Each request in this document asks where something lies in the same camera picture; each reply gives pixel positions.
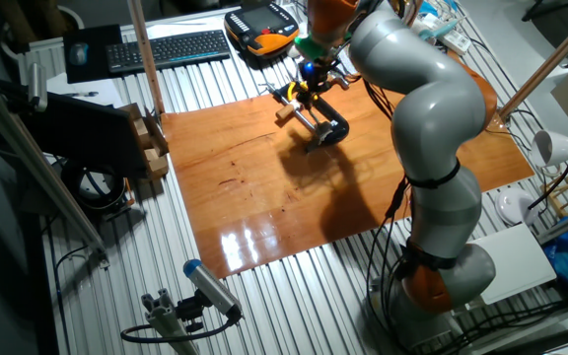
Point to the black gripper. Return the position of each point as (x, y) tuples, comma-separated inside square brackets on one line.
[(314, 74)]

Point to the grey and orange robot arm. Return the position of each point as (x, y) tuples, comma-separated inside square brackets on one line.
[(432, 113)]

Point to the black base lever press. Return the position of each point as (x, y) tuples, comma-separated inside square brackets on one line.
[(339, 129)]

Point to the white rounded object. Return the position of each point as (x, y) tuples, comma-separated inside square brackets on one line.
[(293, 50)]

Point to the orange and black teach pendant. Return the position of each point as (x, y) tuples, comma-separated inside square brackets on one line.
[(264, 24)]

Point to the large wooden board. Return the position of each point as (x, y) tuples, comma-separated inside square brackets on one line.
[(264, 197)]

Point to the white power strip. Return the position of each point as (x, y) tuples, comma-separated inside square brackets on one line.
[(454, 39)]

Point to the black keyboard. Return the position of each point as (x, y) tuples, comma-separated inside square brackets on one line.
[(165, 49)]

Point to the stacked wooden blocks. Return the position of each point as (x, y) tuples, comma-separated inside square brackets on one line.
[(156, 165)]

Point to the black mouse pad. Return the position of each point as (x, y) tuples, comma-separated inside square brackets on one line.
[(101, 49)]

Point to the grey computer mouse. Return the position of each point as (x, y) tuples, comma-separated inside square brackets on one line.
[(78, 53)]

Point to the black flat panel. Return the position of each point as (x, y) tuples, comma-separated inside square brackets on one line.
[(82, 133)]

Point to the slanted wooden pole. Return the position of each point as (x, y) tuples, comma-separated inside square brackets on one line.
[(560, 49)]

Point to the black office chair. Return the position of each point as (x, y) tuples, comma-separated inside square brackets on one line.
[(560, 24)]

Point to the white desk lamp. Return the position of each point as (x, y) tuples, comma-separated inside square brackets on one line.
[(560, 148)]

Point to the white flat box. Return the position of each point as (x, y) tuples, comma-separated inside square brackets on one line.
[(520, 261)]

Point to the long aluminium beam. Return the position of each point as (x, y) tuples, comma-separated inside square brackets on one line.
[(42, 167)]

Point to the upright wooden post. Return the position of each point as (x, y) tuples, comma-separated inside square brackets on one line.
[(145, 54)]

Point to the grey camera with blue cap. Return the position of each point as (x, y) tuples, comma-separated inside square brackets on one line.
[(210, 288)]

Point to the short aluminium profile mount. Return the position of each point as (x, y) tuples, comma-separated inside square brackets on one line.
[(165, 323)]

